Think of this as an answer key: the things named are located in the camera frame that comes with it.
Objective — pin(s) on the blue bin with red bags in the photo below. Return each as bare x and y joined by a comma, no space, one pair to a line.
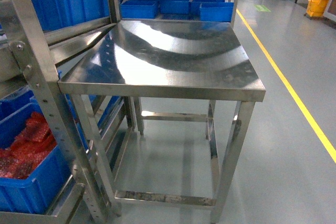
33,169

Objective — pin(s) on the stainless steel shelf rack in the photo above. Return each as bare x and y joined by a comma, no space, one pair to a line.
31,51

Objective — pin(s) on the stainless steel side table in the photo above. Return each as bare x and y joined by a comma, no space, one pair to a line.
177,60

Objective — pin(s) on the yellow mop bucket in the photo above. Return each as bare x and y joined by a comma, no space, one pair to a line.
316,8

